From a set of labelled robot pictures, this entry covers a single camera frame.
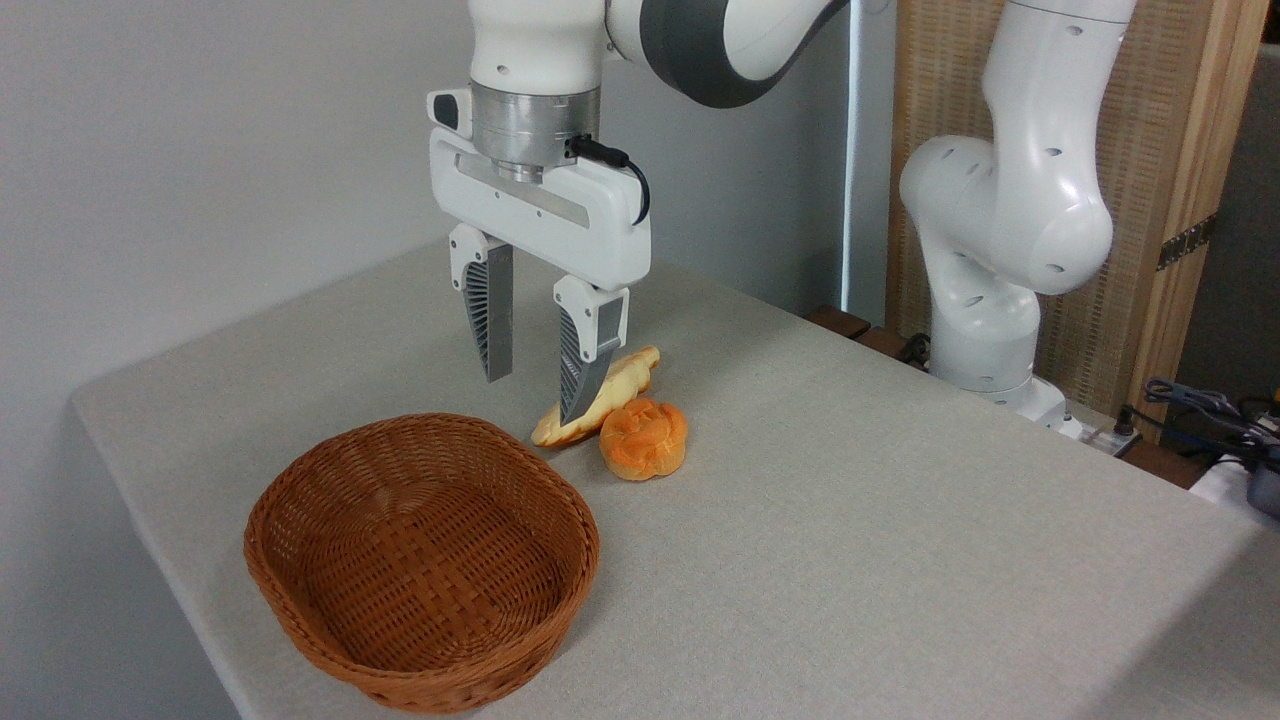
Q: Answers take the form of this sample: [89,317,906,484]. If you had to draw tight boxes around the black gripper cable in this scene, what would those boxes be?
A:
[567,136,652,229]

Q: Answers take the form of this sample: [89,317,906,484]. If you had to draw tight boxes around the long pale bread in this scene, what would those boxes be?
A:
[530,346,662,448]

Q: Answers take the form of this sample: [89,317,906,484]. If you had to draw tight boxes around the bundle of dark cables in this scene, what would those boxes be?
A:
[1143,377,1280,453]

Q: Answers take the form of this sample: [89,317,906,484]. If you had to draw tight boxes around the metal screen hinge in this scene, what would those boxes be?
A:
[1157,213,1218,272]

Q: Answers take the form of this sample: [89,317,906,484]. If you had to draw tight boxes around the brown wicker basket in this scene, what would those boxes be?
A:
[243,412,602,715]

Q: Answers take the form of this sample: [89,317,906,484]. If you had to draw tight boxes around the round orange bread bun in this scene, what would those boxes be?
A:
[599,397,690,483]

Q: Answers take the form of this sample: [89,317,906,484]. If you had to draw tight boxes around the white cloth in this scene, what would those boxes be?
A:
[1188,454,1280,532]

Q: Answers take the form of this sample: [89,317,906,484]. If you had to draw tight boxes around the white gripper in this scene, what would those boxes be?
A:
[427,88,653,427]

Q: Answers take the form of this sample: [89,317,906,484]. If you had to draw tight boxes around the wooden rattan screen panel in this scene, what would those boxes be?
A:
[886,0,1271,433]

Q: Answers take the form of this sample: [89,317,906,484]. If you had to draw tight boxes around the dark wooden boards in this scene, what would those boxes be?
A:
[805,305,933,373]

